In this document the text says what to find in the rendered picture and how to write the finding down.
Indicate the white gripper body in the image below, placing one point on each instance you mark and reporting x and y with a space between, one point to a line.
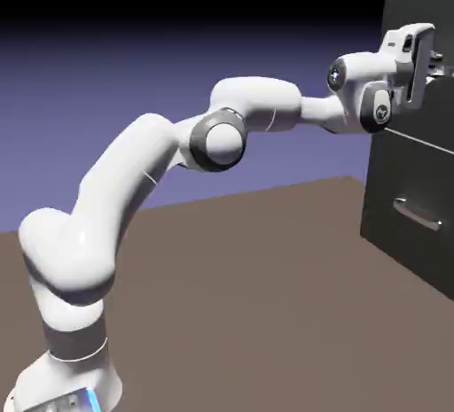
424 61

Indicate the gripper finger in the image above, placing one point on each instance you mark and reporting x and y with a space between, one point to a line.
436 56
434 69

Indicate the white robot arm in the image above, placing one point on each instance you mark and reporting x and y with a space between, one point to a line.
106 206

